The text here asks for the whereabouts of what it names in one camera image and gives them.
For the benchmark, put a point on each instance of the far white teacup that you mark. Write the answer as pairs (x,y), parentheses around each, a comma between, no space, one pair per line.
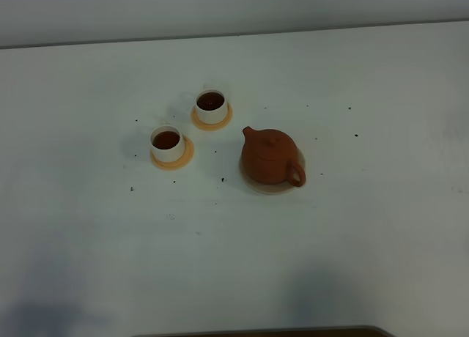
(211,105)

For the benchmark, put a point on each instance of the brown clay teapot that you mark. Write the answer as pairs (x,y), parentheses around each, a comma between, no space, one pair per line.
(266,136)

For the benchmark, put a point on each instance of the beige round teapot saucer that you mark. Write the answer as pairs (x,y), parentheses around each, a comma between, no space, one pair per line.
(256,187)

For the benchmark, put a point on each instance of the orange cup coaster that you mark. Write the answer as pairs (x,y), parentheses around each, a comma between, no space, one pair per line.
(202,126)
(178,164)

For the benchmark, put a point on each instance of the white teacup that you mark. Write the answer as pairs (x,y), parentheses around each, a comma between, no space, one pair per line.
(167,144)
(211,105)

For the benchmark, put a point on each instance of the far orange cup coaster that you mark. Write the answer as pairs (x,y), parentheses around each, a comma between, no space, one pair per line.
(202,126)

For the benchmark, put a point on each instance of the near orange cup coaster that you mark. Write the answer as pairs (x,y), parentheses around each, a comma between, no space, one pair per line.
(178,164)

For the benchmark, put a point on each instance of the near white teacup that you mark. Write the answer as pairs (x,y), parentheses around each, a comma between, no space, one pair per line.
(167,144)

